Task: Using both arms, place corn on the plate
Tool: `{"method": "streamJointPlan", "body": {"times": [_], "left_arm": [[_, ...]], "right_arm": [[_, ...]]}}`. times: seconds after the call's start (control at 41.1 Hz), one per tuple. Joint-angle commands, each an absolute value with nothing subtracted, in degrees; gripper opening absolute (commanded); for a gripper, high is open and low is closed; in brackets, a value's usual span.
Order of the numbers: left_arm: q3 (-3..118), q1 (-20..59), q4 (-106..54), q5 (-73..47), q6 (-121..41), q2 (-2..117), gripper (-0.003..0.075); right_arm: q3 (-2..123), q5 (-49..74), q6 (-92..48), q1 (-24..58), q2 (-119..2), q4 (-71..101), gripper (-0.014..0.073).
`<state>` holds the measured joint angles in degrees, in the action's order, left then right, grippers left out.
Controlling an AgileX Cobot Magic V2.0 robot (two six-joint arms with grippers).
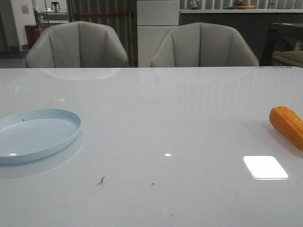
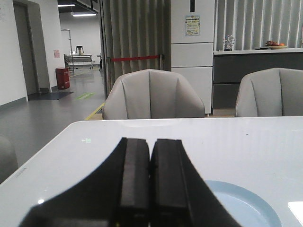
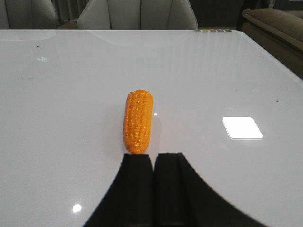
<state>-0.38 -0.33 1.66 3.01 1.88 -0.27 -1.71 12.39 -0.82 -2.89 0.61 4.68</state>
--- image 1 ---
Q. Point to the orange plastic corn cob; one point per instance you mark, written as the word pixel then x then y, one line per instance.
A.
pixel 289 124

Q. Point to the light blue round plate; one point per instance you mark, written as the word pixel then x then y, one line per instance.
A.
pixel 33 135

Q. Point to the grey upholstered chair right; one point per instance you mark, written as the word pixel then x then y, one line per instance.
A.
pixel 203 45

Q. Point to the grey upholstered chair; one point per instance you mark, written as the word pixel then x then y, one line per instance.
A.
pixel 203 45
pixel 77 45

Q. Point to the white cabinet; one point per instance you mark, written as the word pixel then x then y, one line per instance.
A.
pixel 154 19

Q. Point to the grey upholstered chair left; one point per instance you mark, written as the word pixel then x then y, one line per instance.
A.
pixel 77 45

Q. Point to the red barrier belt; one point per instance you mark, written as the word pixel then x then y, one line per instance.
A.
pixel 125 14

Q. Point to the dark grey counter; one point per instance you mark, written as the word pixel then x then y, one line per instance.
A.
pixel 251 23

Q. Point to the fruit bowl on counter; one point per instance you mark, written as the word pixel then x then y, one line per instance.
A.
pixel 242 5

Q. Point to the red bin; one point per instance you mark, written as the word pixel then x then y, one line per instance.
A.
pixel 33 33

